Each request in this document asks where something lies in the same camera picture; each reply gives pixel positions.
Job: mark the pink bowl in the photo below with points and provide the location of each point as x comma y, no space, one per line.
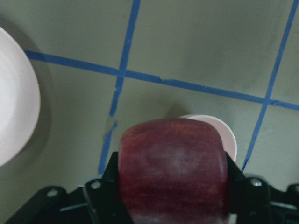
227,137

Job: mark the pink plate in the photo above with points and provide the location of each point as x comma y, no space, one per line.
19,98

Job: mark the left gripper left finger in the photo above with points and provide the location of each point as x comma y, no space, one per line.
111,172

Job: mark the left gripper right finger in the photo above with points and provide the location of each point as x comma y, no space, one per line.
235,175

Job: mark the red apple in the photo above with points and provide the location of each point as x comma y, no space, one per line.
173,171

